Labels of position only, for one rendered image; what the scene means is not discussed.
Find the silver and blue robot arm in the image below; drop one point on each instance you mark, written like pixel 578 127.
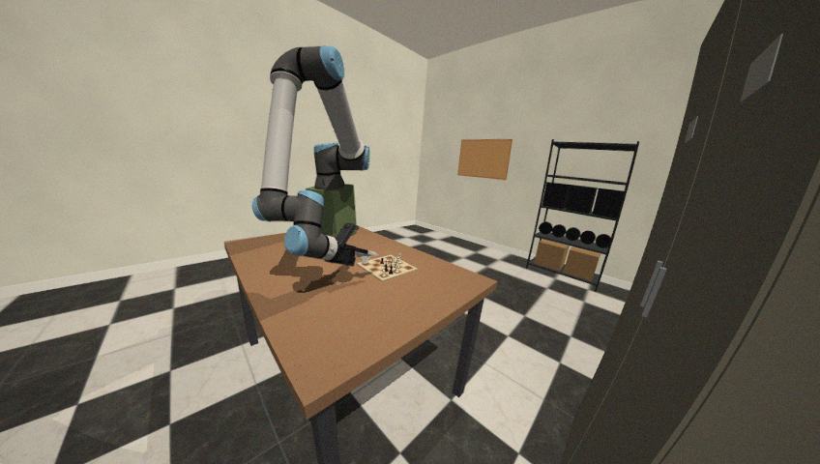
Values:
pixel 324 66

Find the chessboard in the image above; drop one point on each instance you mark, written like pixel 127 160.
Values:
pixel 374 267

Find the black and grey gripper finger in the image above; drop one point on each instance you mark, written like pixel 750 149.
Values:
pixel 366 254

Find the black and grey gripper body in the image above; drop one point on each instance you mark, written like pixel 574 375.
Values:
pixel 346 256

